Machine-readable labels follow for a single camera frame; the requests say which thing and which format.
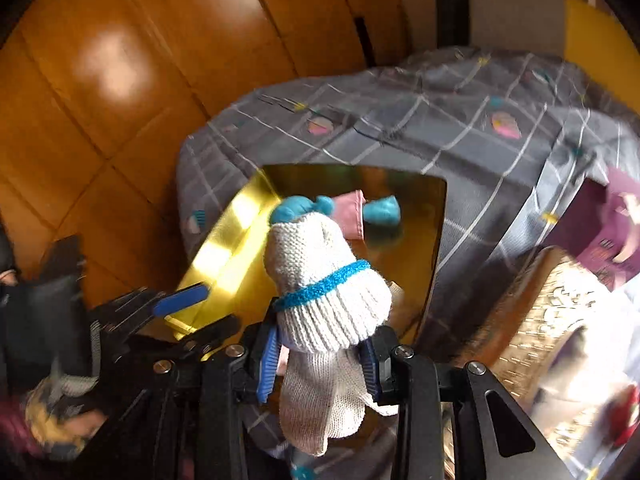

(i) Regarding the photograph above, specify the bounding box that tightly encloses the white knitted glove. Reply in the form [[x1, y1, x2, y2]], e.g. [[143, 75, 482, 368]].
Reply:
[[264, 212, 392, 456]]

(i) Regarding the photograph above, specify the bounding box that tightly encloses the gold open box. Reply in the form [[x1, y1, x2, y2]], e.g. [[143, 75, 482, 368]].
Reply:
[[165, 165, 447, 344]]

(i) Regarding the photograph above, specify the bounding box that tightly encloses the blue and pink sock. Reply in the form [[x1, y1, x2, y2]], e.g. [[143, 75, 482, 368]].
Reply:
[[269, 190, 401, 240]]

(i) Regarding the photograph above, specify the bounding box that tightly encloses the purple cardboard box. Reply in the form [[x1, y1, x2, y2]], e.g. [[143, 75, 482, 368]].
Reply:
[[546, 167, 639, 290]]

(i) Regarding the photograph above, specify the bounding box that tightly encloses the wooden wardrobe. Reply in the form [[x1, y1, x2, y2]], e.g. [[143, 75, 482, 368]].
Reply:
[[1, 0, 407, 304]]

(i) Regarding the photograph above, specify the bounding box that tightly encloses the grey yellow blue headboard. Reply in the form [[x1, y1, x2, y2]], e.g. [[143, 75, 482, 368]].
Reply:
[[470, 0, 639, 110]]

